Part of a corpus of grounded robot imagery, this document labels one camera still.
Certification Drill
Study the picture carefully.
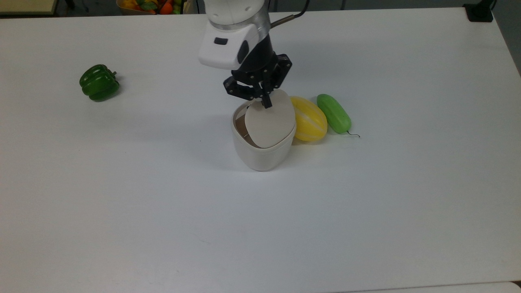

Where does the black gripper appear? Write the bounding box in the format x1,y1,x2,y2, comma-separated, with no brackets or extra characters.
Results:
223,33,293,109

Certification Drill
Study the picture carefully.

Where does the light green cucumber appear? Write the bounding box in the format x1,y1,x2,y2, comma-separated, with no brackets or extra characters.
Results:
317,94,361,138

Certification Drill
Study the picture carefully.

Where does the basket of mixed fruit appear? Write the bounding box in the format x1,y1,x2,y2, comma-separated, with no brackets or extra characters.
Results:
117,0,193,15

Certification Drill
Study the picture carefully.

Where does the black clamp block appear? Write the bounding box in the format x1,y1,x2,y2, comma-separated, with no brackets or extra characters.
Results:
464,0,495,23

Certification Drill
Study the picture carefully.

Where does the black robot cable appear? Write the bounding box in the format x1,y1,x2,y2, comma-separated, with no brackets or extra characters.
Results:
269,0,311,28

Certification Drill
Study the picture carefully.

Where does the beige side desk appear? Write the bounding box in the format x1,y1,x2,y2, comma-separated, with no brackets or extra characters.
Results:
0,0,58,16

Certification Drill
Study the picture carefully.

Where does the green bell pepper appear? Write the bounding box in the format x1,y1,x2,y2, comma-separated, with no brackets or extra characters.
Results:
79,64,120,102

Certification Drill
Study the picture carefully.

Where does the beige plastic garbage bin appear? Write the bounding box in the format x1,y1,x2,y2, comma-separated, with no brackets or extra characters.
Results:
231,102,297,172

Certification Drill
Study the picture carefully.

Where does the yellow striped melon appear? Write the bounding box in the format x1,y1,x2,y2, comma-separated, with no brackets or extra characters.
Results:
290,96,328,142

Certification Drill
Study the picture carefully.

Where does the beige oval bin lid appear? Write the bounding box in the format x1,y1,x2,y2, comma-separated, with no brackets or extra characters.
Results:
244,90,296,149

